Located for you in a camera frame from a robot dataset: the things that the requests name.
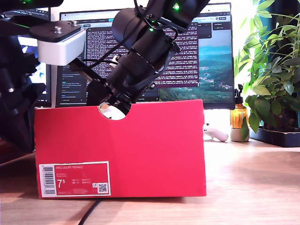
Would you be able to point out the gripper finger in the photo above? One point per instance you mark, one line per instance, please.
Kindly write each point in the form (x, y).
(16, 122)

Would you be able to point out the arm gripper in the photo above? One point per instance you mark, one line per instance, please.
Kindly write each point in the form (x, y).
(131, 77)

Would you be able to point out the red cardboard shoebox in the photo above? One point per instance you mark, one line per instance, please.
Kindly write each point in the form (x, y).
(140, 152)

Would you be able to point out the crumpled packing paper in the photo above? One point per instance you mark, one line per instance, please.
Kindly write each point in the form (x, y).
(104, 106)

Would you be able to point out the wide black computer monitor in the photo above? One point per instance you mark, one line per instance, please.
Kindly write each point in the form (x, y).
(211, 70)

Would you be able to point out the white handheld controller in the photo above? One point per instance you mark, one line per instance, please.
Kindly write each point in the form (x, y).
(220, 136)

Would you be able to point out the amber spray bottle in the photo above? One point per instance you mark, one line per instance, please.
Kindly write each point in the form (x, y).
(236, 117)

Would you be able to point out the small white pot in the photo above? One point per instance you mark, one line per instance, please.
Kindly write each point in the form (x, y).
(235, 136)

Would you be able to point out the green leafy potted plant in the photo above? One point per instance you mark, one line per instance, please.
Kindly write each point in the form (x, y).
(269, 93)

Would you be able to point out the black plant tray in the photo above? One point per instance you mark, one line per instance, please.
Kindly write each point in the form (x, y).
(281, 138)

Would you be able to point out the grey arm camera box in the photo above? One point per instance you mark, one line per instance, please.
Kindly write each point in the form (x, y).
(114, 58)

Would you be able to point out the white arm camera box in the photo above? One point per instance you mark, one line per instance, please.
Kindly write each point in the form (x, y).
(61, 49)

